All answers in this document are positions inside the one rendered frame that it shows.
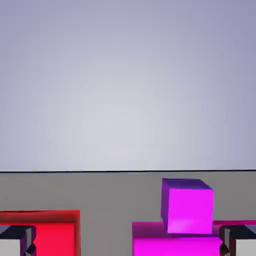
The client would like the large magenta box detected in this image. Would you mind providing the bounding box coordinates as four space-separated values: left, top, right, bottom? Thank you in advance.
131 219 256 256

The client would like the large red box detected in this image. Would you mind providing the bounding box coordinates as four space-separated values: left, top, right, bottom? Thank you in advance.
0 209 81 256

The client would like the small magenta cube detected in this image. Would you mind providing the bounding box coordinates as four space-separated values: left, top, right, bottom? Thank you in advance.
160 177 215 235

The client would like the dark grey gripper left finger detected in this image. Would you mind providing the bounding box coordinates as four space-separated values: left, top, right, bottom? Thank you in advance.
0 224 37 256

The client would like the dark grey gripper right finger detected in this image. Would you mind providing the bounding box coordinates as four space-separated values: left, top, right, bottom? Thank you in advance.
219 224 256 256

